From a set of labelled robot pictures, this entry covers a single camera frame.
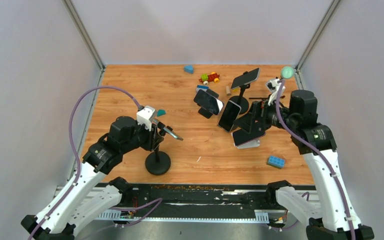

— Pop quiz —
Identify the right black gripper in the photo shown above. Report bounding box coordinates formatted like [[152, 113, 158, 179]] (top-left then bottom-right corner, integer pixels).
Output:
[[233, 94, 298, 133]]

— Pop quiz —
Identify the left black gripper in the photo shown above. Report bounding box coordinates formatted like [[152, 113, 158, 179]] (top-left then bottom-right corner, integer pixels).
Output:
[[121, 119, 165, 154]]

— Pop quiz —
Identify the teal smartphone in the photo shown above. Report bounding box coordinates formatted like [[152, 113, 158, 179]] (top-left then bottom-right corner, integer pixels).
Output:
[[153, 119, 184, 141]]

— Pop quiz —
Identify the black round-base clamp stand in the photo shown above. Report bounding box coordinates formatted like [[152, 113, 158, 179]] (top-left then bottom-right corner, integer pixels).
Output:
[[144, 124, 172, 176]]

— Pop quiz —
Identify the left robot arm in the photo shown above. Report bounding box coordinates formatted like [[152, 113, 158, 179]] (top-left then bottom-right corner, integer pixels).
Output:
[[21, 116, 172, 240]]

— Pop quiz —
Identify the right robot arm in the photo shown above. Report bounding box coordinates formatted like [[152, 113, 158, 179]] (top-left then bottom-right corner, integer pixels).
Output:
[[234, 90, 375, 240]]

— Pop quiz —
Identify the white phone stand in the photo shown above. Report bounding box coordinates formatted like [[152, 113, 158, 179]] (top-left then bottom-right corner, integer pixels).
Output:
[[236, 139, 260, 150]]

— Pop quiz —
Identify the tall black round-base stand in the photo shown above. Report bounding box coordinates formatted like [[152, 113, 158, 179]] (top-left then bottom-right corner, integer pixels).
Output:
[[229, 71, 251, 115]]

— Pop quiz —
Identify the pink phone on white stand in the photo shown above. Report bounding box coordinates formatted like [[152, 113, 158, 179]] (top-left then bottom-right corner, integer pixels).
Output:
[[231, 129, 266, 147]]

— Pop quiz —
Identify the white phone on grey stand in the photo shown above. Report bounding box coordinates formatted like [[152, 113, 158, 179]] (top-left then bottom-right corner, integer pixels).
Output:
[[217, 100, 242, 132]]

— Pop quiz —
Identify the phone on tall stand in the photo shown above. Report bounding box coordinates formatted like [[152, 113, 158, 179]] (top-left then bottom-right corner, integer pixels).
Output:
[[230, 68, 260, 90]]

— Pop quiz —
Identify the black folding phone stand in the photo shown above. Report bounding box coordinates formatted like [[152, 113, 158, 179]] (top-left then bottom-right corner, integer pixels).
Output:
[[197, 88, 220, 120]]

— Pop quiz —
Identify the purple phone on black stand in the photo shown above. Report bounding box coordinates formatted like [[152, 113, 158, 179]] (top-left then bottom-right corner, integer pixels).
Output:
[[193, 89, 224, 116]]

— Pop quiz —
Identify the black mini tripod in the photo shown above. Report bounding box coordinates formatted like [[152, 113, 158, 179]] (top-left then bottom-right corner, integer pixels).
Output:
[[248, 96, 270, 101]]

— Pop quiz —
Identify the teal small block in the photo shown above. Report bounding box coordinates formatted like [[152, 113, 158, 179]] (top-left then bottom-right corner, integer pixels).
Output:
[[156, 109, 166, 117]]

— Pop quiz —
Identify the wooden cylinder block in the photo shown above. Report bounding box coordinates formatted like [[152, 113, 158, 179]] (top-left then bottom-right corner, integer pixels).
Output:
[[225, 85, 232, 96]]

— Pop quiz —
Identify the blue lego brick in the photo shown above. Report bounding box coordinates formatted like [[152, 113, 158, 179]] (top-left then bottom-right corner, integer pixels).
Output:
[[266, 156, 285, 169]]

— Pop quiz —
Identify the green ball on tripod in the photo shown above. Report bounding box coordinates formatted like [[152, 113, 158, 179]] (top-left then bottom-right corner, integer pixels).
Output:
[[280, 66, 296, 80]]

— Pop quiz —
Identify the blue white block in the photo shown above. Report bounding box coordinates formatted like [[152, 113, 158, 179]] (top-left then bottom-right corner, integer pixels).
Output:
[[195, 85, 209, 93]]

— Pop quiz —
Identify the blue triangular block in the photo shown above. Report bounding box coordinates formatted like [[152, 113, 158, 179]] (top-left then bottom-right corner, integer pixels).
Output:
[[183, 65, 195, 74]]

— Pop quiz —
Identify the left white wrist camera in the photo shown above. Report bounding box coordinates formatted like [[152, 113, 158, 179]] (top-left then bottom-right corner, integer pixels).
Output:
[[136, 105, 157, 131]]

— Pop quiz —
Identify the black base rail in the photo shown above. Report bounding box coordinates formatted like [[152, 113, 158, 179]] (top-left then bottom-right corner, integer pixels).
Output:
[[54, 182, 319, 223]]

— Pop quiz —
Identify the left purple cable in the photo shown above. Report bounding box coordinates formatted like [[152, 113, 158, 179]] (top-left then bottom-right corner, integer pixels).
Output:
[[26, 85, 145, 240]]

